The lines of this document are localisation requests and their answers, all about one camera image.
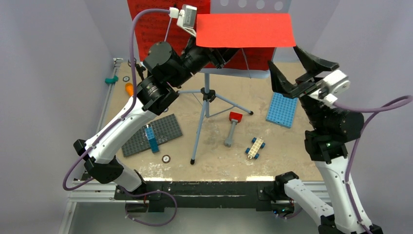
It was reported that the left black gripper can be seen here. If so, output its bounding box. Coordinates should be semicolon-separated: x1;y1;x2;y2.
169;26;246;89

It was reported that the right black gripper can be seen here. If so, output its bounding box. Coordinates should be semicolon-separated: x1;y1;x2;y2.
266;43;338;129

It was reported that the red sheet music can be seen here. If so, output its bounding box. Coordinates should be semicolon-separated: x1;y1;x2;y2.
127;0;274;70
196;13;296;48

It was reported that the orange toy microphone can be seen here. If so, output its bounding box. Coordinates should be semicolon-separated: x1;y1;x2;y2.
125;83;133;97

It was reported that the black microphone stand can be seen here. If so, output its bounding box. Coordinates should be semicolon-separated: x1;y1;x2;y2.
133;58;146;85

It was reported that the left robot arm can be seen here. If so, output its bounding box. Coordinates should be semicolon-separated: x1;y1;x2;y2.
76;37;239;199

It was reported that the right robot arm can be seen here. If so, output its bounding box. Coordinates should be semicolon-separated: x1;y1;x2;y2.
268;46;382;234

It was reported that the light blue building baseplate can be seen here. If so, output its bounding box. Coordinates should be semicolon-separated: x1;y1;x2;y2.
265;93;298;129

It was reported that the red grey toy hammer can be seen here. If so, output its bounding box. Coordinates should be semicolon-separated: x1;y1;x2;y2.
224;112;243;147

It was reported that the dark grey building baseplate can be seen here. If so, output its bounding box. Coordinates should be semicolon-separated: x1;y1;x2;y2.
121;114;183;157

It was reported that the white blue toy car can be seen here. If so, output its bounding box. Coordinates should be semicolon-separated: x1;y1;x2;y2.
245;137;265;159

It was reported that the blue building brick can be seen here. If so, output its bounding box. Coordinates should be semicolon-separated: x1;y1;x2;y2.
145;127;159;153

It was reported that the teal clamp piece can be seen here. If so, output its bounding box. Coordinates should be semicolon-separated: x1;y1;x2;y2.
105;75;119;85

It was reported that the orange black poker chip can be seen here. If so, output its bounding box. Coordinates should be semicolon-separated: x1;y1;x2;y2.
162;155;171;163

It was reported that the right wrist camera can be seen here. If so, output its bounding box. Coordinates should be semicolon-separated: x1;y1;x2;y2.
308;70;351;108

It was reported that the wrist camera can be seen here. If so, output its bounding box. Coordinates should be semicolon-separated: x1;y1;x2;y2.
169;4;198;37
308;70;351;108

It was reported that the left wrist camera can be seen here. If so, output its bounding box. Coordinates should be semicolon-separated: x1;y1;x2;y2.
169;4;198;37

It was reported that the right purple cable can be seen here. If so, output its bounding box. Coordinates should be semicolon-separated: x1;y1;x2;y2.
332;95;413;234

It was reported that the black table front rail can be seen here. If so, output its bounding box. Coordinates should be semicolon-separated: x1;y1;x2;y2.
114;181;299;215

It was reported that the aluminium side rail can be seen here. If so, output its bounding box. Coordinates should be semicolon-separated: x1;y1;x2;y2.
58;58;124;234

